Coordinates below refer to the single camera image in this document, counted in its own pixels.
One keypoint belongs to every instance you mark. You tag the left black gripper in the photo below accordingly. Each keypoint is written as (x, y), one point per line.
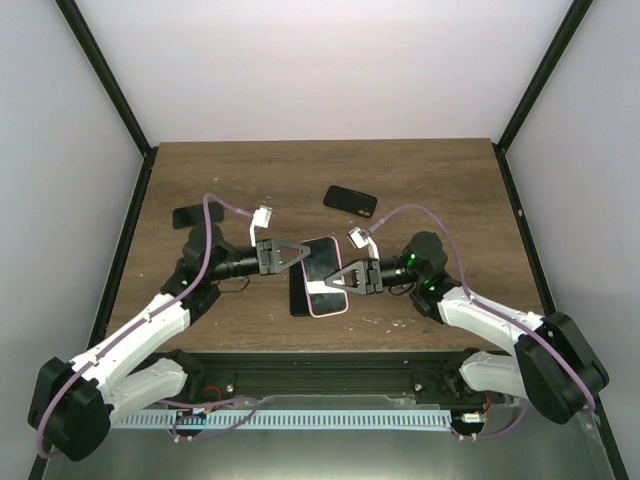
(275, 258)

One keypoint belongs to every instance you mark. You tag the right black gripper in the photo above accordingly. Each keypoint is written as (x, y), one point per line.
(369, 278)

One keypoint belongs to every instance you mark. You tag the white phone case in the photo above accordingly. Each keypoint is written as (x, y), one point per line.
(320, 287)

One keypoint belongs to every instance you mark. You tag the blue smartphone black screen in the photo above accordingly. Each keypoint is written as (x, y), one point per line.
(297, 295)

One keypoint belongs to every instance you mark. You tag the black phone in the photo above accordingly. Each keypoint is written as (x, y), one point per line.
(190, 216)

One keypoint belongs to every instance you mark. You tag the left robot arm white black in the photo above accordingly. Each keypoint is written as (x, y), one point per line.
(76, 402)

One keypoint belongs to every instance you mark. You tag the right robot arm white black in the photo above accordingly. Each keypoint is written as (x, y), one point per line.
(543, 359)

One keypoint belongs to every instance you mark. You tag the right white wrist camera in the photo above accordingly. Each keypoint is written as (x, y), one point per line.
(362, 239)

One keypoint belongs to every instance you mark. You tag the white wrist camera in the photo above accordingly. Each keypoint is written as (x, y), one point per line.
(362, 239)
(260, 220)

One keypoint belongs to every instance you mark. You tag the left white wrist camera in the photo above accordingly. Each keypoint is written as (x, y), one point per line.
(260, 220)

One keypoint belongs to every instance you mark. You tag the black aluminium frame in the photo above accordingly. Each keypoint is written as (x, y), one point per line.
(321, 373)

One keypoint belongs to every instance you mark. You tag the light blue slotted cable duct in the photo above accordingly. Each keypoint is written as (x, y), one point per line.
(405, 420)

